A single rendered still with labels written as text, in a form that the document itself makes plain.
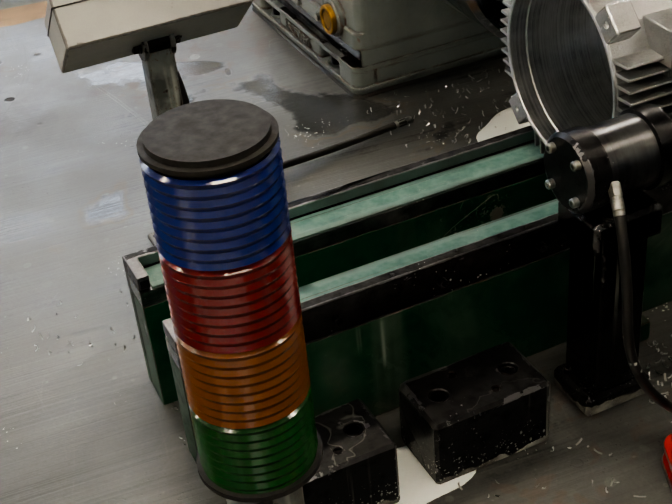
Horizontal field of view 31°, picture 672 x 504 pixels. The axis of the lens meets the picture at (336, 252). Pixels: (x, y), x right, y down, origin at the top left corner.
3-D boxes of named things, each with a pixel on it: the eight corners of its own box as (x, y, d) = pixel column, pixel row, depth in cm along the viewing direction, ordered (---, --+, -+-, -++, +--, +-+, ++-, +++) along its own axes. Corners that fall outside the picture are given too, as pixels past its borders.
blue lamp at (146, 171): (260, 185, 56) (248, 99, 54) (313, 246, 52) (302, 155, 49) (138, 223, 55) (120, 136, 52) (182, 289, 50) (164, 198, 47)
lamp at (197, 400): (281, 335, 61) (271, 263, 59) (330, 403, 57) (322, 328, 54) (170, 374, 60) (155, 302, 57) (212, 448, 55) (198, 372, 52)
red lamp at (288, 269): (271, 263, 59) (260, 185, 56) (322, 328, 54) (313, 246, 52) (155, 302, 57) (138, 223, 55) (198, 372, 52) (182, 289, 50)
